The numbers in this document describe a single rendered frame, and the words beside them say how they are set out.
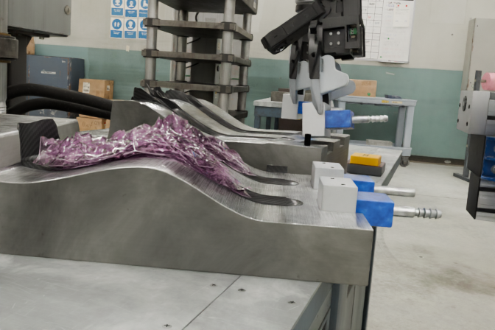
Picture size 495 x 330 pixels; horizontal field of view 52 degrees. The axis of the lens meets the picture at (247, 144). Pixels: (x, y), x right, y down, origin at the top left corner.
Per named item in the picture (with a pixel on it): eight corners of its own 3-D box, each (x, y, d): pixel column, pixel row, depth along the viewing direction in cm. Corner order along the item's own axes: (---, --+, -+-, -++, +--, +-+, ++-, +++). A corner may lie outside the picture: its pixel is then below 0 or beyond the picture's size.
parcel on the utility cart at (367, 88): (370, 101, 688) (372, 80, 684) (375, 102, 655) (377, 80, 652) (339, 99, 689) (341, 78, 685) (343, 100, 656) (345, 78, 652)
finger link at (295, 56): (294, 76, 107) (300, 37, 108) (287, 76, 108) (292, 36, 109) (299, 82, 112) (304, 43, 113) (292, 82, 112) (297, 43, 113)
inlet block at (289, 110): (343, 122, 113) (345, 98, 113) (339, 124, 109) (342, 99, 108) (286, 117, 118) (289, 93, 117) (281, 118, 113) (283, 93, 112)
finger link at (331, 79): (347, 106, 76) (348, 49, 78) (308, 108, 78) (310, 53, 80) (350, 113, 79) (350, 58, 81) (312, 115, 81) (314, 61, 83)
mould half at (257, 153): (345, 179, 102) (352, 112, 100) (317, 206, 77) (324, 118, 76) (131, 151, 119) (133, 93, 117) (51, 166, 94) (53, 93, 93)
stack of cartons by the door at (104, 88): (139, 138, 759) (141, 82, 749) (131, 141, 727) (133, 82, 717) (85, 133, 772) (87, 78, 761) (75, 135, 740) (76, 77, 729)
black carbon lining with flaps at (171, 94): (311, 144, 97) (316, 95, 96) (289, 154, 82) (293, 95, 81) (153, 127, 109) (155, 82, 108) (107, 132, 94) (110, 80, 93)
